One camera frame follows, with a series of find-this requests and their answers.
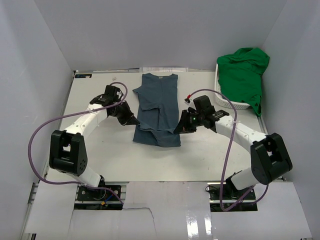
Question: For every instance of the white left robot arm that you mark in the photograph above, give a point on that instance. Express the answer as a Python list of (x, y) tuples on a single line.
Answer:
[(68, 152)]

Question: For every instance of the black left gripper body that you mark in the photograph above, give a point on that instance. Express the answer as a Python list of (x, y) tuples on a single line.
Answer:
[(112, 114)]

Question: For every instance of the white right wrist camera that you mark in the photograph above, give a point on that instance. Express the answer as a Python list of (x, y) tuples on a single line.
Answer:
[(188, 101)]

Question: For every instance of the green t shirt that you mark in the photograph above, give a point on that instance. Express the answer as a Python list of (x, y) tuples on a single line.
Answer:
[(240, 76)]

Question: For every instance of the black label sticker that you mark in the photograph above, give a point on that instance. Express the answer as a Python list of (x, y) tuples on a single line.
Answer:
[(83, 76)]

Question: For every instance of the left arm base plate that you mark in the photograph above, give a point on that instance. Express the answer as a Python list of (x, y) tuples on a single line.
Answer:
[(98, 199)]

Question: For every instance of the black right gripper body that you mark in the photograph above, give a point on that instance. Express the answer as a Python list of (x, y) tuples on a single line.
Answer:
[(195, 120)]

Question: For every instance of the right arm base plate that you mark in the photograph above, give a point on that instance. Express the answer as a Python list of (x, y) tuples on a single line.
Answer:
[(229, 197)]

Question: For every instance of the blue t shirt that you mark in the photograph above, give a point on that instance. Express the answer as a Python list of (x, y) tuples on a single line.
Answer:
[(158, 111)]

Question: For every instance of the white plastic basket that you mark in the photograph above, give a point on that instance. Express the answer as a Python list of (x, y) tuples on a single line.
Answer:
[(220, 100)]

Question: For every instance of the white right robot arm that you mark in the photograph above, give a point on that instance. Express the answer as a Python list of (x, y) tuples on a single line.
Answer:
[(269, 158)]

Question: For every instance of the papers behind table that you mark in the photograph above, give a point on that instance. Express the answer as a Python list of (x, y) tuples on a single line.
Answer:
[(164, 69)]

